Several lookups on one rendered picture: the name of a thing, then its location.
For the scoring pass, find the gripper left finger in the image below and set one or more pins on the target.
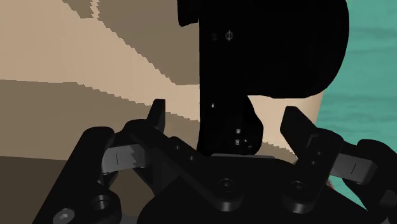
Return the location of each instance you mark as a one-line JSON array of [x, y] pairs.
[[90, 155]]

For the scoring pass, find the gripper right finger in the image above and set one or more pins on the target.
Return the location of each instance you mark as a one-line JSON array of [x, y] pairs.
[[313, 149]]

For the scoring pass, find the black rounded object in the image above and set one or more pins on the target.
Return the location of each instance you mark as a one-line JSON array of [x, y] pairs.
[[263, 52]]

